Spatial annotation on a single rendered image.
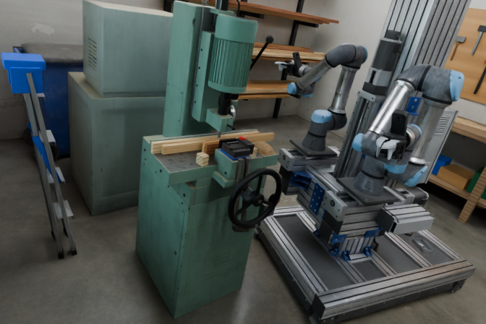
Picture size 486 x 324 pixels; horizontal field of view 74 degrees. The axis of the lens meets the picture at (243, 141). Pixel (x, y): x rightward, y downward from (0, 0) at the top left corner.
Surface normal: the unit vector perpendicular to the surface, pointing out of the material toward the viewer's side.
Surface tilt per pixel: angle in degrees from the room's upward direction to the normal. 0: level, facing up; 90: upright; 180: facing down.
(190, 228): 90
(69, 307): 0
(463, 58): 90
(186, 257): 90
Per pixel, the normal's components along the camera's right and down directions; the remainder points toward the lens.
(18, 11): 0.60, 0.41
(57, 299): 0.18, -0.91
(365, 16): -0.78, 0.11
